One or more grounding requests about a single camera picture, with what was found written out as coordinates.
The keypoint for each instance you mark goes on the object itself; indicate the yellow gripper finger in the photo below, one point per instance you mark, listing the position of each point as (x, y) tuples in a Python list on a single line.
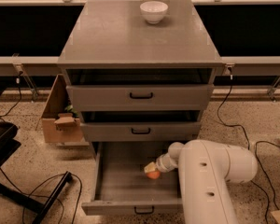
[(151, 167)]

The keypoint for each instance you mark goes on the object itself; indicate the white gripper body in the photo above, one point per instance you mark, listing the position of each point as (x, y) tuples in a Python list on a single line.
[(160, 163)]

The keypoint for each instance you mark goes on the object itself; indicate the orange fruit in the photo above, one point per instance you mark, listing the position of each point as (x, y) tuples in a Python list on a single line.
[(153, 175)]

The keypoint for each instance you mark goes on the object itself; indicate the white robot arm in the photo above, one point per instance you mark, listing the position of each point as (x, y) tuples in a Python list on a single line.
[(205, 168)]

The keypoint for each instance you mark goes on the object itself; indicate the grey bottom drawer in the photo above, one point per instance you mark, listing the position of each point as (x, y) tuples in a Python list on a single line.
[(121, 186)]

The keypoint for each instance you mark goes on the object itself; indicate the grey drawer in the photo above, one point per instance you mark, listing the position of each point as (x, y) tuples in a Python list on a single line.
[(113, 126), (121, 186), (139, 89)]

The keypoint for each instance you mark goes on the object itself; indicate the grey middle drawer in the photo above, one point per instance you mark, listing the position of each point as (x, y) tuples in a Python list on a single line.
[(113, 126)]

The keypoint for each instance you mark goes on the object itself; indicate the grey top drawer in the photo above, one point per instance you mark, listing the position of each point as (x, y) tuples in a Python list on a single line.
[(139, 89)]

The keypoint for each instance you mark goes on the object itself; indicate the grey drawer cabinet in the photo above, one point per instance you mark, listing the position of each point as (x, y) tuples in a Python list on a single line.
[(112, 34)]

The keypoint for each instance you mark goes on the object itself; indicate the cardboard box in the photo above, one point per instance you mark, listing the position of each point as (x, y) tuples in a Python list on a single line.
[(58, 125)]

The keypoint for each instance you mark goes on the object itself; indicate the white ceramic bowl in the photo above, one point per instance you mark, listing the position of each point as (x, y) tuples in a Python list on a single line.
[(153, 11)]

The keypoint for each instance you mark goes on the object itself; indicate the grey horizontal rail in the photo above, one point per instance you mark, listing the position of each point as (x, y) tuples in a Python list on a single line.
[(47, 66)]

